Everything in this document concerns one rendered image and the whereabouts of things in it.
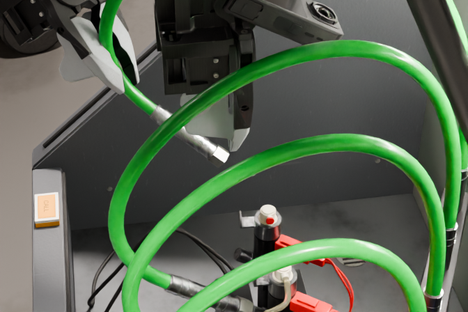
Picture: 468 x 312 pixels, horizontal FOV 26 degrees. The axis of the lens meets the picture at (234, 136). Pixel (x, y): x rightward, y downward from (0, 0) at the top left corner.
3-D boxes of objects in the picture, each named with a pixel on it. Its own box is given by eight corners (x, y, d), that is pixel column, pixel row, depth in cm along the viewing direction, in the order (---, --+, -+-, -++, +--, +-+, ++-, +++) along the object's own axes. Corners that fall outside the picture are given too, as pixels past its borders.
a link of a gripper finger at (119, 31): (120, 91, 113) (69, 24, 111) (157, 67, 109) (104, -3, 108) (107, 103, 110) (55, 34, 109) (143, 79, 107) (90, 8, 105)
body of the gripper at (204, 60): (157, 53, 94) (148, -63, 86) (248, 44, 95) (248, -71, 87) (165, 104, 88) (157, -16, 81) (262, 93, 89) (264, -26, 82)
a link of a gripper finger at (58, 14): (98, 53, 106) (57, -18, 106) (109, 46, 105) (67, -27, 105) (70, 65, 102) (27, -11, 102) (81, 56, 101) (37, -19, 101)
